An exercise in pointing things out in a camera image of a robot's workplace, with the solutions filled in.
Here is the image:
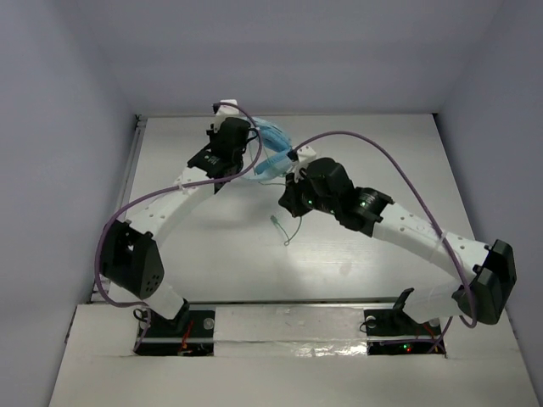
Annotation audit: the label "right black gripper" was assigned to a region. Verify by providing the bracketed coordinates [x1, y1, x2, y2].
[278, 170, 338, 219]

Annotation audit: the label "light blue headphones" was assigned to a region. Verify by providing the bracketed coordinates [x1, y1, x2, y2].
[246, 118, 293, 182]

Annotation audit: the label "green headphone cable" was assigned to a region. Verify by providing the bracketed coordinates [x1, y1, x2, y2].
[244, 126, 305, 247]

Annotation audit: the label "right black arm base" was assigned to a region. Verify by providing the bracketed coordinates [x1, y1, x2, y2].
[359, 288, 446, 356]

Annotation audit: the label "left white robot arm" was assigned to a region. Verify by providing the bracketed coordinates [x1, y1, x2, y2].
[98, 117, 252, 334]

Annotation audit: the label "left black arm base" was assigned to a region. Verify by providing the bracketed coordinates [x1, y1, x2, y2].
[132, 301, 216, 357]

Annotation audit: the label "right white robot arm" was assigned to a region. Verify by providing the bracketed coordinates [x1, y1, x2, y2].
[278, 158, 517, 333]

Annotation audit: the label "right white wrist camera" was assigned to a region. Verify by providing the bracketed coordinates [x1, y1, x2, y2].
[287, 145, 317, 170]

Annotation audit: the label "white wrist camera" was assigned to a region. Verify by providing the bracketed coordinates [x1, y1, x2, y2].
[213, 99, 240, 131]
[287, 145, 317, 170]

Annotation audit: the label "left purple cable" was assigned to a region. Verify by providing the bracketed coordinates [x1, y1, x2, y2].
[93, 99, 260, 353]

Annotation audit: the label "purple cable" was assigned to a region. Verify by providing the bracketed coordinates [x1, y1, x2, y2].
[296, 131, 480, 354]
[93, 99, 260, 353]

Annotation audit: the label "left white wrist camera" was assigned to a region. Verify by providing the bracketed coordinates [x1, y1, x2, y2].
[213, 99, 240, 131]

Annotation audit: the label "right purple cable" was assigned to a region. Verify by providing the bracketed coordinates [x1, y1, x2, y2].
[296, 131, 480, 354]

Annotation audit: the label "silver taped mounting rail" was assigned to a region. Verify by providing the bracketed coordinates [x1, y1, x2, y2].
[135, 299, 449, 360]

